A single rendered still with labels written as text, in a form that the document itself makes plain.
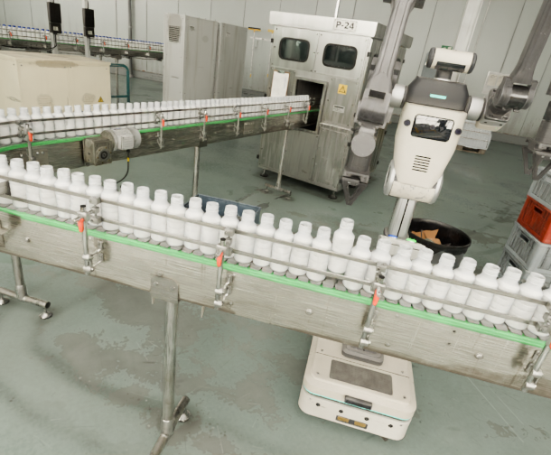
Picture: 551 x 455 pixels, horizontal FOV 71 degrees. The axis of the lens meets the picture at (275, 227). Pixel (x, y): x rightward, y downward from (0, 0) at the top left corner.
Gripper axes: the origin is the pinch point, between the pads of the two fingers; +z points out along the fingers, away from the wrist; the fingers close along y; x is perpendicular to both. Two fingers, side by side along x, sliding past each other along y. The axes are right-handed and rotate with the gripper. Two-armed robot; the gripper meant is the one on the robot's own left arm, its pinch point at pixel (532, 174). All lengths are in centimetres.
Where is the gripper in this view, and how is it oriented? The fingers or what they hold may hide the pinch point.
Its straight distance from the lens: 131.6
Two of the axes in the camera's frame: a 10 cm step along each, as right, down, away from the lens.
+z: -1.3, 9.0, 4.1
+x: -9.6, -2.1, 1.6
